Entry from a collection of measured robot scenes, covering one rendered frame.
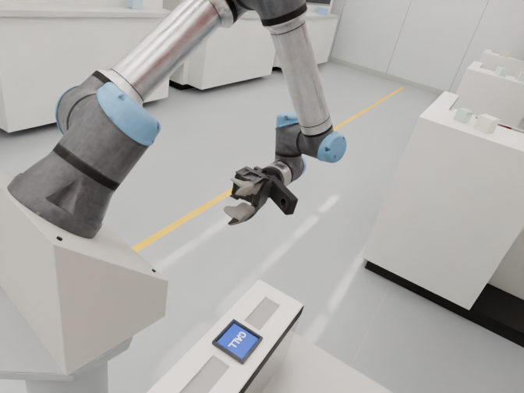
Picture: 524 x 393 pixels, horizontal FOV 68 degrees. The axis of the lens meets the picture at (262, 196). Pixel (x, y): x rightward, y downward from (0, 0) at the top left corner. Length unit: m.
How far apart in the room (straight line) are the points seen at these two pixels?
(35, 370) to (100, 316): 0.14
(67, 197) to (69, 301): 0.15
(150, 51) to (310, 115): 0.37
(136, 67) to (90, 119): 0.19
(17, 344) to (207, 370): 0.36
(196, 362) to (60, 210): 0.30
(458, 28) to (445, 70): 0.71
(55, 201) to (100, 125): 0.13
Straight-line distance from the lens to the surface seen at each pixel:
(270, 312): 0.68
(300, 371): 0.80
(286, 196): 0.92
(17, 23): 3.22
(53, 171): 0.67
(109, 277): 0.66
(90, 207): 0.67
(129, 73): 0.82
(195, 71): 4.77
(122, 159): 0.67
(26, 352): 0.81
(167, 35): 0.85
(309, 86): 0.89
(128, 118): 0.66
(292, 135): 1.02
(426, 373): 2.11
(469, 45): 8.10
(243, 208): 0.92
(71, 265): 0.60
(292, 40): 0.85
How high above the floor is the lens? 1.45
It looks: 30 degrees down
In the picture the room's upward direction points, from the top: 13 degrees clockwise
